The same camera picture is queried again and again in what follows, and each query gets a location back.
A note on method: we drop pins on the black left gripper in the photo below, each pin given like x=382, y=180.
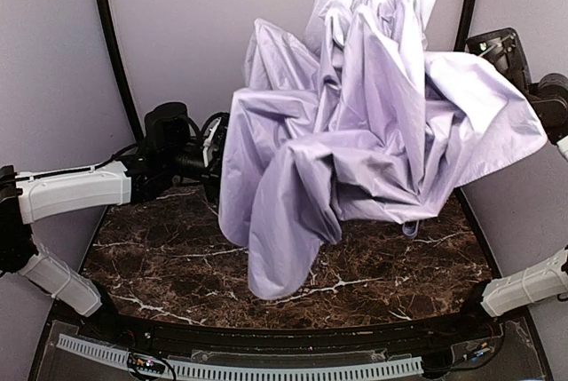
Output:
x=215, y=175

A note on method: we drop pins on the lavender folding umbrella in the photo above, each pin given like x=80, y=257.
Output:
x=357, y=120

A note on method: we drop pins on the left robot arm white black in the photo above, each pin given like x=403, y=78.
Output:
x=173, y=147

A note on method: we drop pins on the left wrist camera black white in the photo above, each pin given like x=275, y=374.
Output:
x=214, y=134

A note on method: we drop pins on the left black corner post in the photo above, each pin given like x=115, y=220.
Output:
x=115, y=57

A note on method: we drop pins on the black corner post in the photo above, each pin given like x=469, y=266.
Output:
x=466, y=18
x=115, y=57

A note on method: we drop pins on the white slotted cable duct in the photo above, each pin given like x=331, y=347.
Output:
x=234, y=366

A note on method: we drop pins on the small circuit board with wires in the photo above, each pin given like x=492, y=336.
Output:
x=149, y=368

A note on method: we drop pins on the right black corner post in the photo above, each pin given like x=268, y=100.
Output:
x=466, y=18

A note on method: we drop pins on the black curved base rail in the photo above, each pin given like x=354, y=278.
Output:
x=427, y=336

